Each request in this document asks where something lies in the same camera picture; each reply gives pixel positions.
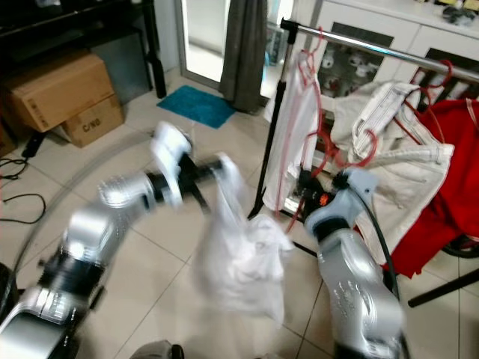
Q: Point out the grey metal cabinet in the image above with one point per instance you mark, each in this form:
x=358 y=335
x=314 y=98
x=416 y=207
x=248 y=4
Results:
x=127 y=67

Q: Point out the grey curtain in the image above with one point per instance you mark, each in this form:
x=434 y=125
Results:
x=243 y=52

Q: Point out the white cabinet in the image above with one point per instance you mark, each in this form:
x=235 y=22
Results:
x=382 y=22

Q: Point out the black chair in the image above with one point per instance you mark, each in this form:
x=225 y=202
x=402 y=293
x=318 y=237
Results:
x=6 y=303

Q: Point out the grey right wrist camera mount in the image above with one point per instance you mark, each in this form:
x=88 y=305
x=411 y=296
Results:
x=361 y=187

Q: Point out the cream denim jacket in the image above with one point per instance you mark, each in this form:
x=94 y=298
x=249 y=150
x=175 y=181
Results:
x=412 y=187

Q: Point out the black desk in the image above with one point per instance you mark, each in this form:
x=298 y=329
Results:
x=45 y=22

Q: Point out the black clothes rack silver rail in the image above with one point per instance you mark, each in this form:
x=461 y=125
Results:
x=359 y=45

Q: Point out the red shirt white trim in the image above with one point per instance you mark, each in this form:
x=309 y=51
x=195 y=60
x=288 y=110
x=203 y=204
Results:
x=456 y=187

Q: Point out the glass door white frame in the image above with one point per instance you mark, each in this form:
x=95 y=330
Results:
x=202 y=41

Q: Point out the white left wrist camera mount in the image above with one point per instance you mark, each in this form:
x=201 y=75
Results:
x=171 y=149

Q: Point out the grey robot foot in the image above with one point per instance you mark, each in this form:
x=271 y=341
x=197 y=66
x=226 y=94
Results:
x=153 y=351

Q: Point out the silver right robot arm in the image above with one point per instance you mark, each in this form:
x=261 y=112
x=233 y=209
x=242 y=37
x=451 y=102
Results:
x=352 y=284

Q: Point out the large plain cardboard box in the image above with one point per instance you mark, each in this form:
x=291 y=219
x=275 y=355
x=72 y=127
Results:
x=60 y=90

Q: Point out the teal floor mat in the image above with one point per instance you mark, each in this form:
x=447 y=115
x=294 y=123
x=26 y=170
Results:
x=198 y=105

